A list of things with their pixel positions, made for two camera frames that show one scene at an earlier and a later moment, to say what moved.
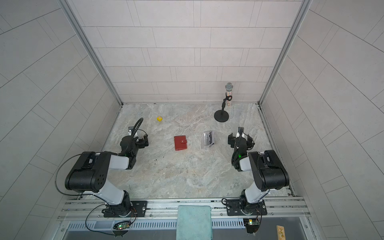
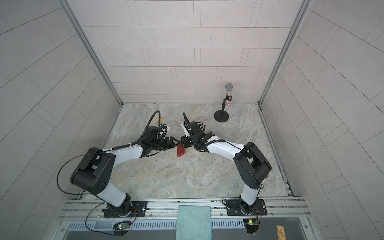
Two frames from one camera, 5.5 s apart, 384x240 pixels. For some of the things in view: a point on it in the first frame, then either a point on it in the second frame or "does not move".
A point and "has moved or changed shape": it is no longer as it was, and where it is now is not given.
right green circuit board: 251,225 does not move
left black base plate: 139,209 does not move
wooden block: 281,232 does not move
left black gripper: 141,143 to 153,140
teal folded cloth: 194,222 does not move
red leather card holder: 180,142 has moved or changed shape
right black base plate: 233,208 does not move
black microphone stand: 222,115 does not move
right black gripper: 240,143 to 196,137
